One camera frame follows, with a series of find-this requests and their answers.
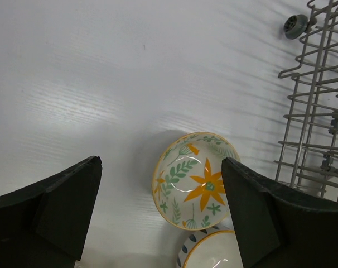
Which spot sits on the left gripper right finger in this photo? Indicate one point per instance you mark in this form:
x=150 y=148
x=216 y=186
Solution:
x=277 y=226

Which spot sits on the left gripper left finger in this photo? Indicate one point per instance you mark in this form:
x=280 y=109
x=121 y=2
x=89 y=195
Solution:
x=46 y=223

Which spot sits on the leaf and flower pattern bowl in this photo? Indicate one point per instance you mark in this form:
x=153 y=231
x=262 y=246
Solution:
x=187 y=184

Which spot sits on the white bowl with patterned outside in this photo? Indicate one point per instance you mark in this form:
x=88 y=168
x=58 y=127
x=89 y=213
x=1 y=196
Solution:
x=214 y=247

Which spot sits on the grey wire dish rack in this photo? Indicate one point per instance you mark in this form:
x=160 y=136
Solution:
x=309 y=149

